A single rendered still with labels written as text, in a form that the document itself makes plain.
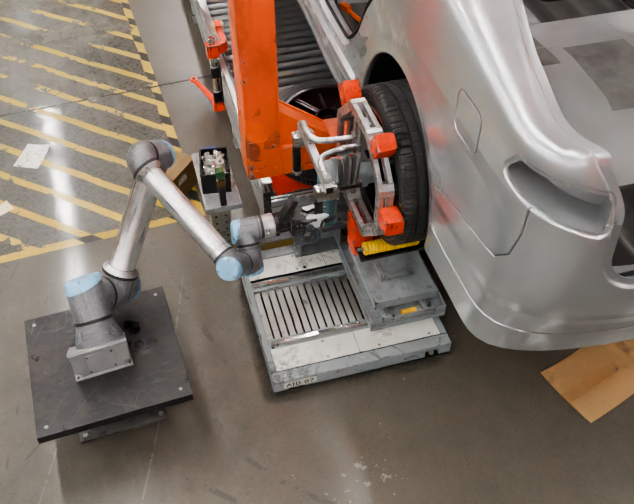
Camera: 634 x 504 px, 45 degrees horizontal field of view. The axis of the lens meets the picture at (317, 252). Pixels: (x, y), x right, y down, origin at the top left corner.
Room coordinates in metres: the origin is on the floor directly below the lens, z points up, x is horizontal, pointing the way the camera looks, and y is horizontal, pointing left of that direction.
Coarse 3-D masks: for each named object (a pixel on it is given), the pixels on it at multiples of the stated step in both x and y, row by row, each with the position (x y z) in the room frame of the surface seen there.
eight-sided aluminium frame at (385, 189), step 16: (352, 112) 2.45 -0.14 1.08; (368, 112) 2.40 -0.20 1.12; (352, 128) 2.61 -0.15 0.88; (368, 128) 2.30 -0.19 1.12; (368, 144) 2.25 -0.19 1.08; (384, 160) 2.21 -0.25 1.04; (384, 176) 2.19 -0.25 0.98; (352, 192) 2.49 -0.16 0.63; (384, 192) 2.12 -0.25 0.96; (352, 208) 2.40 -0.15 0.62; (368, 224) 2.30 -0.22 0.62
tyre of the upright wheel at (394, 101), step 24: (384, 96) 2.42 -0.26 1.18; (408, 96) 2.42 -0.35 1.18; (384, 120) 2.34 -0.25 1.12; (408, 120) 2.30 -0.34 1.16; (408, 144) 2.22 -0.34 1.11; (408, 168) 2.15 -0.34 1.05; (408, 192) 2.11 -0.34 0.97; (408, 216) 2.09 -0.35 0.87; (384, 240) 2.25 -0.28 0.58; (408, 240) 2.13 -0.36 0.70
